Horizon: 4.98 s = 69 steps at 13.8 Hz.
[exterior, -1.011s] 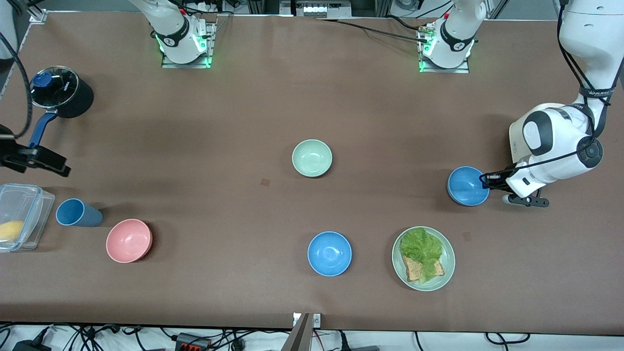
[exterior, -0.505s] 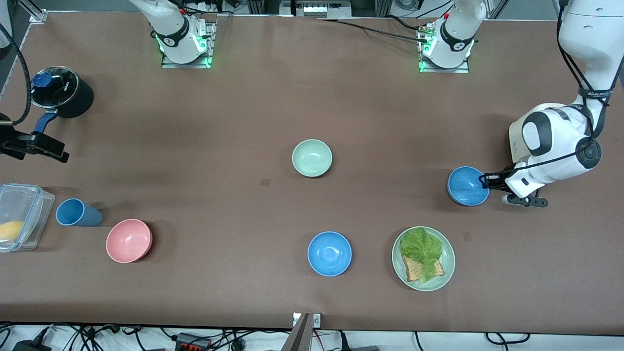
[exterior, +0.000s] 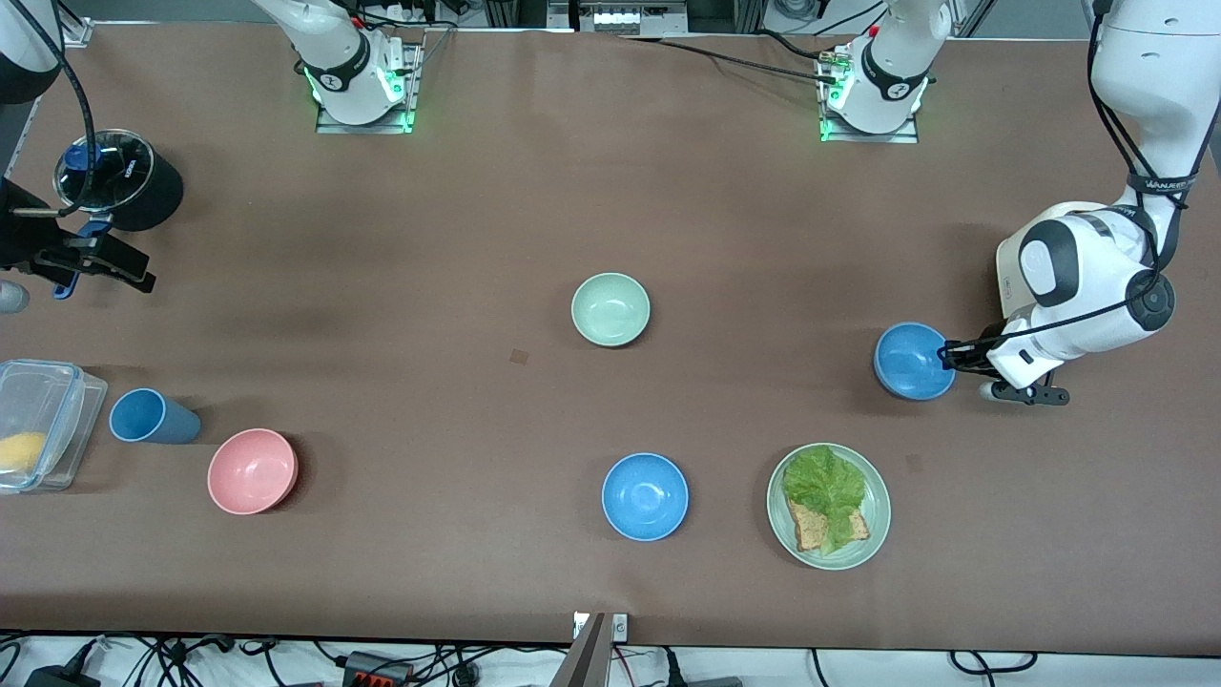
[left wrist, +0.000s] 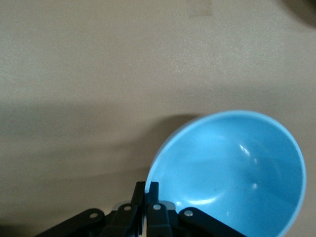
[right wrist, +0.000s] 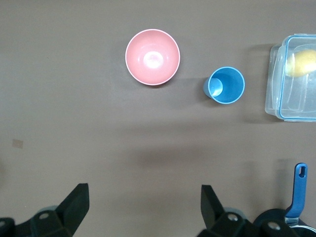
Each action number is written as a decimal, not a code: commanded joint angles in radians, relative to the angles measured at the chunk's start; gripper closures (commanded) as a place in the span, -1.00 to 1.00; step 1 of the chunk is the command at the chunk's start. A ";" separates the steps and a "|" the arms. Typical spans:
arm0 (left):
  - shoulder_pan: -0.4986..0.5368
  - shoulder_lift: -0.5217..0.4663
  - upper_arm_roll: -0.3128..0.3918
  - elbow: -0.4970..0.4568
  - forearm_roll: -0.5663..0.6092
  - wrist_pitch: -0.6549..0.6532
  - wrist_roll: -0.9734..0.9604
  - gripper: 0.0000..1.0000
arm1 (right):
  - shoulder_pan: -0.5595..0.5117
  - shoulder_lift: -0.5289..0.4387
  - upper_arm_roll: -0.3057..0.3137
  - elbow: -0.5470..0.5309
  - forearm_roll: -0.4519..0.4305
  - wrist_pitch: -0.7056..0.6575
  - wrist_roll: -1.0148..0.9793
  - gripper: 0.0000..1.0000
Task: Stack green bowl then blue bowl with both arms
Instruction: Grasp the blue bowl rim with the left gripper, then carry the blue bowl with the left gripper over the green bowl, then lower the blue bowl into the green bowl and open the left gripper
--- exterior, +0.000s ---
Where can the toast slice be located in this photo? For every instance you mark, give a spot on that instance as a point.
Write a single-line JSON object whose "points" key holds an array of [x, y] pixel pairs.
{"points": [[809, 530]]}

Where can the white toaster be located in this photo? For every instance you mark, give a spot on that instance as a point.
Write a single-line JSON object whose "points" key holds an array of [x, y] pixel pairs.
{"points": [[1006, 277]]}

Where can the clear plastic container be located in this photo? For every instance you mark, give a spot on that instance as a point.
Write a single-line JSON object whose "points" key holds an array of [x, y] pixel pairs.
{"points": [[57, 410]]}

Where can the green plate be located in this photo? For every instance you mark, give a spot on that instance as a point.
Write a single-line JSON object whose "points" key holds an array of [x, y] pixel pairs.
{"points": [[879, 496]]}

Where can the green bowl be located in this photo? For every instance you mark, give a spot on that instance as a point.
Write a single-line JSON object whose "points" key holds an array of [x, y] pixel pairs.
{"points": [[610, 309]]}

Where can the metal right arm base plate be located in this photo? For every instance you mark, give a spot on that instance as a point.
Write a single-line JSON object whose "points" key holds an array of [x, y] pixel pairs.
{"points": [[329, 125]]}

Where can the black power adapter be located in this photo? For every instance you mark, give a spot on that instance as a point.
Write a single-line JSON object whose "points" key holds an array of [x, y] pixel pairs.
{"points": [[57, 677]]}

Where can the glass lid with blue knob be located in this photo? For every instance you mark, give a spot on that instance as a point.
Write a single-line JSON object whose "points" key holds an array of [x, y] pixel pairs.
{"points": [[119, 176]]}

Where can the black red power strip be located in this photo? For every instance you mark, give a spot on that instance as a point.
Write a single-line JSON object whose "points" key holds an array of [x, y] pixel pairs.
{"points": [[377, 668]]}

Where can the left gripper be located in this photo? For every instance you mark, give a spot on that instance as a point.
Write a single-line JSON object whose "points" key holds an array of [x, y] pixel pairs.
{"points": [[975, 356]]}

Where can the blue cup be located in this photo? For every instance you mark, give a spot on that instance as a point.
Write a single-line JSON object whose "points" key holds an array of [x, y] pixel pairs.
{"points": [[157, 420]]}

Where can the yellow fruit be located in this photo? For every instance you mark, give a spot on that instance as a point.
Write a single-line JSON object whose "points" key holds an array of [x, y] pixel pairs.
{"points": [[21, 450]]}

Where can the pink bowl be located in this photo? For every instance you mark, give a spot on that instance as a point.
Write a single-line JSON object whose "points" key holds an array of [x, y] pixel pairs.
{"points": [[253, 471]]}

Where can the grey control box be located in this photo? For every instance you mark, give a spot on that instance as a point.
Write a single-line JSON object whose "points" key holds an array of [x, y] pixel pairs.
{"points": [[625, 17]]}

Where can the aluminium frame corner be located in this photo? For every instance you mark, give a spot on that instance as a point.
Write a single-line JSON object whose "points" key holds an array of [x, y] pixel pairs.
{"points": [[76, 36]]}

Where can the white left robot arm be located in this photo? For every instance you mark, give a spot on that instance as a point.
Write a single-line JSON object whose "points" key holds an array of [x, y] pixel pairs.
{"points": [[1154, 76]]}

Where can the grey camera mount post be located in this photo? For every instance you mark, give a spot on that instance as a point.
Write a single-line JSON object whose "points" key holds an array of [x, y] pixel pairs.
{"points": [[584, 663]]}

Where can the green lettuce leaf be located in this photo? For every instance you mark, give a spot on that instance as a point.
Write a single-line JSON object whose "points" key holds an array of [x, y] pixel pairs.
{"points": [[820, 482]]}

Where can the white metal bracket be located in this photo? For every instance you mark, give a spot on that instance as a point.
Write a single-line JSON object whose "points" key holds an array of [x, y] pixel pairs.
{"points": [[620, 627]]}

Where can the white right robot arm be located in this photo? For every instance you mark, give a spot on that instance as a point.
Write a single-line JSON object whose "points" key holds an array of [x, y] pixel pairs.
{"points": [[339, 57]]}

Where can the blue bowl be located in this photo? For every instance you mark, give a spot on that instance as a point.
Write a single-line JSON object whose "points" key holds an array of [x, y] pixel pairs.
{"points": [[911, 363], [645, 496]]}

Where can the black plug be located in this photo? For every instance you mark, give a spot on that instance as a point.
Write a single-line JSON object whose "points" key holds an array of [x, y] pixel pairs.
{"points": [[711, 682]]}

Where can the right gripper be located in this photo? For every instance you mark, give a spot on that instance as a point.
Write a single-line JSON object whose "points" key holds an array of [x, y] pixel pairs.
{"points": [[21, 250]]}

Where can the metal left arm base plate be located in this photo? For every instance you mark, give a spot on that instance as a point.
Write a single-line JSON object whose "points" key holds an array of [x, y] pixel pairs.
{"points": [[906, 138]]}

